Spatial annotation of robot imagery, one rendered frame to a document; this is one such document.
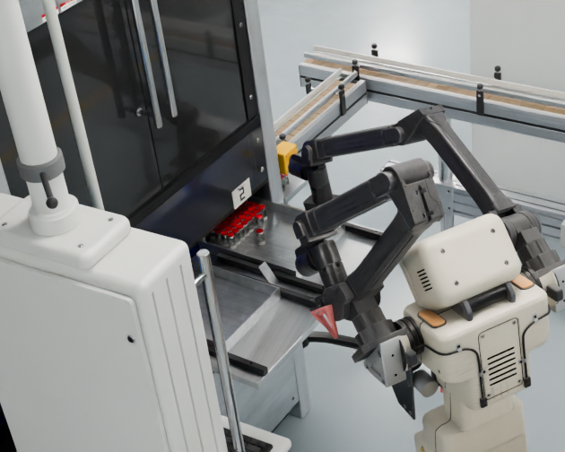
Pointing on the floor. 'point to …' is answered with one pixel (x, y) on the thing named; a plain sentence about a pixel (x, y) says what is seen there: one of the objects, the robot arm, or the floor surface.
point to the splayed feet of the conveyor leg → (331, 340)
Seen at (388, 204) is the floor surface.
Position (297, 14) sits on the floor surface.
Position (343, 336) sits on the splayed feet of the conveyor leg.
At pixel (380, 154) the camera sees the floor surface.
